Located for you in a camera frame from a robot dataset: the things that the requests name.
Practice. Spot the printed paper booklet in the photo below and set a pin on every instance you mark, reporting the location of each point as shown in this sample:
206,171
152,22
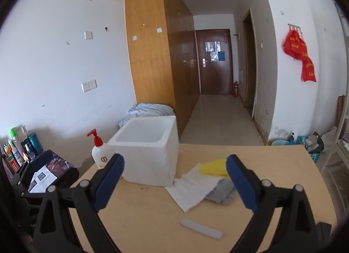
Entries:
43,178

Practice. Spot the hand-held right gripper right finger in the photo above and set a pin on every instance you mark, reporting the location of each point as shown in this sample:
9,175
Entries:
242,185

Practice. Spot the red fire extinguisher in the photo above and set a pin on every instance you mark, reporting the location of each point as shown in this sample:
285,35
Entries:
236,89

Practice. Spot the light blue bed sheet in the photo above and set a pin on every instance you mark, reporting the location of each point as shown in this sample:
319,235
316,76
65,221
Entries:
147,110

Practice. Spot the black plastic bag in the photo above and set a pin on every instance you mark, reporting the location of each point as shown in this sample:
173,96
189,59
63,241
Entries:
316,146

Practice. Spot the grey foam strip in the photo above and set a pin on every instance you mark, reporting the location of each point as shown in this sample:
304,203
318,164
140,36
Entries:
201,228

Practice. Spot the teal bottle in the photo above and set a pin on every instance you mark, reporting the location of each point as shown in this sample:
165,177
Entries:
35,142

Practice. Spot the green cap spray can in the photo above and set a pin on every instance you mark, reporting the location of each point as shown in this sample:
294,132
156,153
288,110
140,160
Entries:
17,144

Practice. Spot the wooden wardrobe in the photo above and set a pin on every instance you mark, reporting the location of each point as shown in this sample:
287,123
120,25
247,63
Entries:
147,51

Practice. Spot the brown wooden board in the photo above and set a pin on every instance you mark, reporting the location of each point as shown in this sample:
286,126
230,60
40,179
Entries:
340,111

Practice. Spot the dark brown door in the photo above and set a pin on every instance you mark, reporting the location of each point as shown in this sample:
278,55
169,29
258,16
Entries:
215,78

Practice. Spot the blue door notice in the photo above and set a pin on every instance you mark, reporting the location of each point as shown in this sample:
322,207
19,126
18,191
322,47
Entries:
221,56

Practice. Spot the grey door notice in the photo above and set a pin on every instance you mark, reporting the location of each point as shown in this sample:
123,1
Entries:
213,46

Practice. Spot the blue plastic basin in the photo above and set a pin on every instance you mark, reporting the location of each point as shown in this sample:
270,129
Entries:
280,143

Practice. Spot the white foam box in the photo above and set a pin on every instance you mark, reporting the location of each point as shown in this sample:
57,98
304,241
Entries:
147,160

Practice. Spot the red printed bag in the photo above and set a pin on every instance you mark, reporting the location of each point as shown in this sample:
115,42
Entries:
309,71

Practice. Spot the wooden side door frame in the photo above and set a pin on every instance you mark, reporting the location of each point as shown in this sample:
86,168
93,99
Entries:
249,65

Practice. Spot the red hanging bags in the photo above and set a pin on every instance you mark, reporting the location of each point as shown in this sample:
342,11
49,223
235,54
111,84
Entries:
293,44

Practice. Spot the clear spray bottle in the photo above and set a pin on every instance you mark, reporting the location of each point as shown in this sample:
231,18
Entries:
27,152

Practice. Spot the white paper tissue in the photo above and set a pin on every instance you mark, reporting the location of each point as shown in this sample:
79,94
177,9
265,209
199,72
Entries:
190,190

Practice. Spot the small wall bracket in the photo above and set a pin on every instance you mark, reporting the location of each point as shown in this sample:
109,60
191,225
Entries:
237,35

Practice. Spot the double white wall socket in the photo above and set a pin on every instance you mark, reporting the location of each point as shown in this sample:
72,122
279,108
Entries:
89,85

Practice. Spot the metal wall hook rack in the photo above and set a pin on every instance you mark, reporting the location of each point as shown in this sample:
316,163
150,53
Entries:
294,26

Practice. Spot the yellow foam net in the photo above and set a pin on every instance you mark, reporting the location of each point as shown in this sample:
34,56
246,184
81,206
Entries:
212,167

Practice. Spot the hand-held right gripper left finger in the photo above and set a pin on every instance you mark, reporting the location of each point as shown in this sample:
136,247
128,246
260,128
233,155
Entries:
109,185

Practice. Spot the white lotion pump bottle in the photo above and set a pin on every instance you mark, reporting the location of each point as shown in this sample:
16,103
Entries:
99,152

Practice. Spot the grey cloth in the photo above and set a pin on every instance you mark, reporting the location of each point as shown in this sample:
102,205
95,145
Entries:
222,191

